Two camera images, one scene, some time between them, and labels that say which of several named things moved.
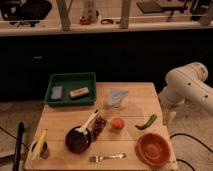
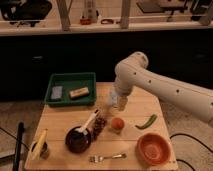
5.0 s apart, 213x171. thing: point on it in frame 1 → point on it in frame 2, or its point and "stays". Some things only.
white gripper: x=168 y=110 → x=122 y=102
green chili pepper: x=149 y=122 stays
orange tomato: x=117 y=123 stays
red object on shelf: x=85 y=21 stays
